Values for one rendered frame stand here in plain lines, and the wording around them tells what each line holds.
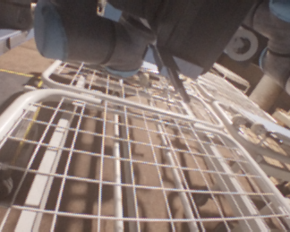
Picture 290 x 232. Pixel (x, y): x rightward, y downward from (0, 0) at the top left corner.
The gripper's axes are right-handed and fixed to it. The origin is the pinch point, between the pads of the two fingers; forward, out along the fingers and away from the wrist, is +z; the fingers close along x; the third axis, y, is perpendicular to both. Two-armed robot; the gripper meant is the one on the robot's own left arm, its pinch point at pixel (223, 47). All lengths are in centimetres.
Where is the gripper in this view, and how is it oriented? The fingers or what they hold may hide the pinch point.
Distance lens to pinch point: 6.8
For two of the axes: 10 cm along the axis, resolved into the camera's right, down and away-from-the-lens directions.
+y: 9.3, 2.3, 2.8
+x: -3.5, 6.9, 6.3
